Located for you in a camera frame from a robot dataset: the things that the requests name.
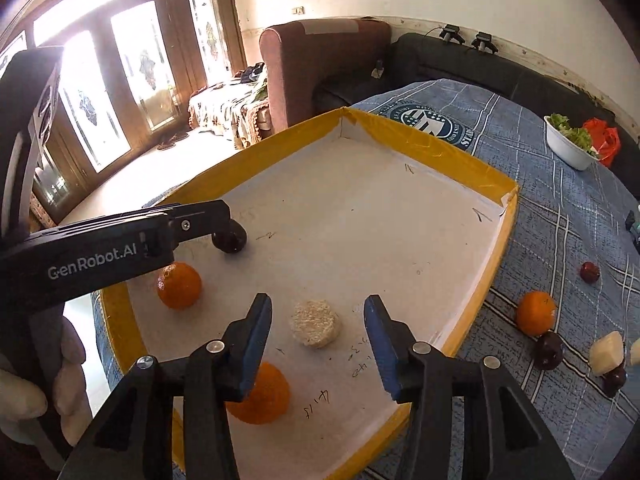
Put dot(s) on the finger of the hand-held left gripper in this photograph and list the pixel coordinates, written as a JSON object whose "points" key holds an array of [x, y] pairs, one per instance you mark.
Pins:
{"points": [[200, 222]]}

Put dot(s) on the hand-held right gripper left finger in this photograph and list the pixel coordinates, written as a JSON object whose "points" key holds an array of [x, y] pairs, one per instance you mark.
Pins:
{"points": [[257, 340]]}

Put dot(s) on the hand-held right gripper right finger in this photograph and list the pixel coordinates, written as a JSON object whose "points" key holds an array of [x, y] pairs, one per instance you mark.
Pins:
{"points": [[382, 350]]}

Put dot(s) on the dark plum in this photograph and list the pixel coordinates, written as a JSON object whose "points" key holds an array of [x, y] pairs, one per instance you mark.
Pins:
{"points": [[235, 245], [548, 350], [614, 381]]}

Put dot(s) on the yellow-edged cardboard tray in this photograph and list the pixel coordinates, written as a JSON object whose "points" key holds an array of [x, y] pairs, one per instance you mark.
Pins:
{"points": [[350, 220]]}

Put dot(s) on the orange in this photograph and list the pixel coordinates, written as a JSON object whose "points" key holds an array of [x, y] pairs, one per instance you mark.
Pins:
{"points": [[179, 285], [536, 312], [270, 400]]}

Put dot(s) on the small red date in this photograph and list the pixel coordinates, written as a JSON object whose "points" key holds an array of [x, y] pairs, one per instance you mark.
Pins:
{"points": [[590, 272]]}

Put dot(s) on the large white banana piece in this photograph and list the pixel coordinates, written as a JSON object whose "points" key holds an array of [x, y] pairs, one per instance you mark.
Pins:
{"points": [[606, 352]]}

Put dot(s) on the person's left hand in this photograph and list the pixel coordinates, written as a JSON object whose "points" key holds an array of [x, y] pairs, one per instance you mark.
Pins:
{"points": [[75, 385]]}

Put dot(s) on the round white banana piece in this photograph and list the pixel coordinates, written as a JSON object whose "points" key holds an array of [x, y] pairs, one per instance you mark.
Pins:
{"points": [[315, 323]]}

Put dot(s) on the pair of slippers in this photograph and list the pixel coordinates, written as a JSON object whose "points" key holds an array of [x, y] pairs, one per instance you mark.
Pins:
{"points": [[169, 142]]}

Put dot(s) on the patterned sofa cover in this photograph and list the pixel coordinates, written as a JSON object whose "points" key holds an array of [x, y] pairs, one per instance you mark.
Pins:
{"points": [[225, 107]]}

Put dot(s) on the green cloth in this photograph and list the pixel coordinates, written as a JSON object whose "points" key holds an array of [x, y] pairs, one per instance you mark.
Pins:
{"points": [[260, 92]]}

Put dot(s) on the dark clothes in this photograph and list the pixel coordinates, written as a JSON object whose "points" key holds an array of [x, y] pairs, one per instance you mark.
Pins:
{"points": [[250, 74]]}

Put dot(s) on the wooden glass door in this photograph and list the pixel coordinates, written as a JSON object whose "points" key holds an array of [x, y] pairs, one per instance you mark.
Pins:
{"points": [[180, 50]]}

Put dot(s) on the brown armchair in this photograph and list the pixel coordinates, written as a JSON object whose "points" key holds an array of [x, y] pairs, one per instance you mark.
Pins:
{"points": [[310, 70]]}

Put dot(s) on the blue plaid tablecloth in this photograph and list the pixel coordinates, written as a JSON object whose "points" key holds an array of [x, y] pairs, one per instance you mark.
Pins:
{"points": [[550, 240]]}

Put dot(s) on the small white object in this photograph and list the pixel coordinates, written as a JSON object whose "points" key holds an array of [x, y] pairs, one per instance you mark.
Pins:
{"points": [[378, 71]]}

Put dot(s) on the white bowl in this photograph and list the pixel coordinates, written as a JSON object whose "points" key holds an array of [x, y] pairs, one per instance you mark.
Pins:
{"points": [[565, 152]]}

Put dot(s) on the green lettuce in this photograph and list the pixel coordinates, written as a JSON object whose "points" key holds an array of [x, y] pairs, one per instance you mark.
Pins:
{"points": [[575, 135]]}

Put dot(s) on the black sofa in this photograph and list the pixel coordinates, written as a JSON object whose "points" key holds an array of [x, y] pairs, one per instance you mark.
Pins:
{"points": [[450, 62]]}

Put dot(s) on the red plastic bag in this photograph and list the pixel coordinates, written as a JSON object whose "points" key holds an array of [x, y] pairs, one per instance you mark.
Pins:
{"points": [[602, 140]]}

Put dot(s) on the black clamp device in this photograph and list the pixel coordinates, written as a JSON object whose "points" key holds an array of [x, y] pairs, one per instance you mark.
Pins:
{"points": [[452, 34], [484, 41]]}

